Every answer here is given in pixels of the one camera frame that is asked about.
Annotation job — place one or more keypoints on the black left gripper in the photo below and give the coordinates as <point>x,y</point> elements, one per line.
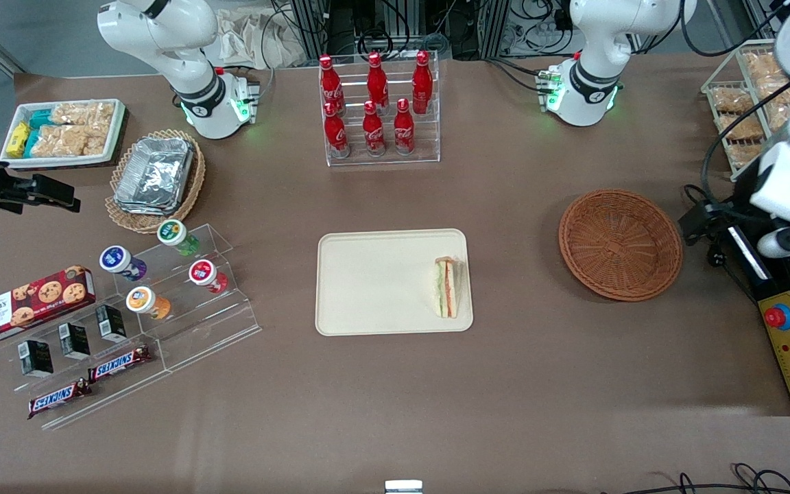
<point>723,214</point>

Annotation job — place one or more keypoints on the triangle sandwich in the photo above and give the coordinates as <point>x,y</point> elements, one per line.
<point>448,288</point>

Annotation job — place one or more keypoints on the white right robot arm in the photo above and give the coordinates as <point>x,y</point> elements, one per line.
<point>196,82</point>

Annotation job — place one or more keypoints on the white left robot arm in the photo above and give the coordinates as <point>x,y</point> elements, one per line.
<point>594,75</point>

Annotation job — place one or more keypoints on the brown wicker basket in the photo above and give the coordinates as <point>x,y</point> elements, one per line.
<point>620,245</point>

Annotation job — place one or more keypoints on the white snack tray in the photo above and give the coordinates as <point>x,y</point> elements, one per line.
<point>115,134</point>

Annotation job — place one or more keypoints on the light wicker basket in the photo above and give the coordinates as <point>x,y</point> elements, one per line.
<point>193,185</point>

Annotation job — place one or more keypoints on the beige plastic tray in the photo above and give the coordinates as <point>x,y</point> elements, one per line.
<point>381,281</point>

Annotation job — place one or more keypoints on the clear rice cracker pack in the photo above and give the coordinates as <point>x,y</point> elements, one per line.
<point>100,113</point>
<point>67,113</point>
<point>57,140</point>
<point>95,140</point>

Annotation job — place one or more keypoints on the teal snack packet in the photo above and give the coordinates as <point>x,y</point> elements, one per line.
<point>40,119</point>
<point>31,143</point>

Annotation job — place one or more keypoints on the yellow snack packet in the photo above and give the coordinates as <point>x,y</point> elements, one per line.
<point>18,139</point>

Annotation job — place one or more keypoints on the purple lid yoghurt cup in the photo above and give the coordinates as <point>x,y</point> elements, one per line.
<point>116,259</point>

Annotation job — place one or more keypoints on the bagged fried snack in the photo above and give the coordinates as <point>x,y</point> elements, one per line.
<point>731,100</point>
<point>741,128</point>
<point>760,68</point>
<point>746,154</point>
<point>779,110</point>

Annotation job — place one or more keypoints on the stack of foil trays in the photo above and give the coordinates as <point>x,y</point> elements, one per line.
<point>153,175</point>

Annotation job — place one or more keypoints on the black table appliance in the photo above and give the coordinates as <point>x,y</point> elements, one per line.
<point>789,274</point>

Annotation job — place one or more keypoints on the red Walkers cookie box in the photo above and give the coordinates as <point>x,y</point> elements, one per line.
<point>31,305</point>

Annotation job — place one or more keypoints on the green lid yoghurt cup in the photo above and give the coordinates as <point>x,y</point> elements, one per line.
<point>173,233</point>

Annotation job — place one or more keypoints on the orange lid yoghurt cup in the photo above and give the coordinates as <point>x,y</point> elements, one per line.
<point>141,300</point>

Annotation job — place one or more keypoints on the small black box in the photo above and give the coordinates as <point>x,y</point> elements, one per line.
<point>37,358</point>
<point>75,341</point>
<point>111,324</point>

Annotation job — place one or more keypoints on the red lid yoghurt cup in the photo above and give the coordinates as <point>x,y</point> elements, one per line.
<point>201,273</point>

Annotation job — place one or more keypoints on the Snickers chocolate bar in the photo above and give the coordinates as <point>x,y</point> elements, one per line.
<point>119,364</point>
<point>59,398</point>

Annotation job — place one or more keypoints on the clear acrylic cup riser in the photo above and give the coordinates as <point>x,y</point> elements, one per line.
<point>217,322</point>

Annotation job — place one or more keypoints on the clear acrylic snack riser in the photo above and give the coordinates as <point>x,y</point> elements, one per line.
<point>114,398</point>

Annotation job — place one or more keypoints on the beige cloth bag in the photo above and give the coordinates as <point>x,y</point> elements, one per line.
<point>251,38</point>

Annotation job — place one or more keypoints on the clear acrylic bottle rack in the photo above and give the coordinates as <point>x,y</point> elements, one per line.
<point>429,147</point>

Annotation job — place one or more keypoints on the red cola bottle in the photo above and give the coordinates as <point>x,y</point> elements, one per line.
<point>336,134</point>
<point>330,86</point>
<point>377,82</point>
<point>404,130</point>
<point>373,132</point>
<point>422,82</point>

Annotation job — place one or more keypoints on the metal equipment frame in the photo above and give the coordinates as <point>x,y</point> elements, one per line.
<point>395,20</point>

